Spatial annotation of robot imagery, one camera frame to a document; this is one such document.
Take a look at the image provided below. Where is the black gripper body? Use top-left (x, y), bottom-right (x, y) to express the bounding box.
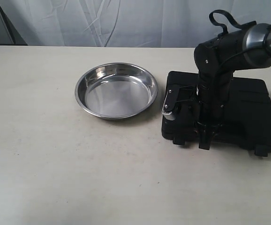
top-left (193, 69), bottom-right (232, 131)

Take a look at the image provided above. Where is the black plastic tool case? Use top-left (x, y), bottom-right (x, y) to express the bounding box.
top-left (161, 71), bottom-right (271, 157)

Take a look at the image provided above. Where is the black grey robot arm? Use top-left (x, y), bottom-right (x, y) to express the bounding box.
top-left (194, 21), bottom-right (271, 150)

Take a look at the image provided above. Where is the round stainless steel pan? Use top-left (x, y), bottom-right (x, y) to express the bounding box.
top-left (75, 62), bottom-right (158, 120)

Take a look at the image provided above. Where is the white backdrop curtain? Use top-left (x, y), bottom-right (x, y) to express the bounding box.
top-left (0, 0), bottom-right (271, 47)

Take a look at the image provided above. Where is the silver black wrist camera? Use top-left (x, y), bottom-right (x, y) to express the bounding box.
top-left (162, 84), bottom-right (195, 123)

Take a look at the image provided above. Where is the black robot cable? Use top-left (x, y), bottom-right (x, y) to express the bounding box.
top-left (208, 9), bottom-right (244, 71)

